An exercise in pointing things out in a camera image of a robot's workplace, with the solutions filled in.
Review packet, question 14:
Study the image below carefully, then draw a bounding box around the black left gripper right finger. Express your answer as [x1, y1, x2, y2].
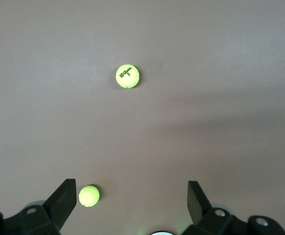
[181, 180, 285, 235]

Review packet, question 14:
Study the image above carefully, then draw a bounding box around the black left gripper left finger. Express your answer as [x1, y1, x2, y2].
[0, 179, 77, 235]

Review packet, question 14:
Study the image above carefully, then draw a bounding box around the yellow green tennis ball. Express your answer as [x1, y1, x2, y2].
[115, 64, 140, 89]
[78, 185, 100, 208]

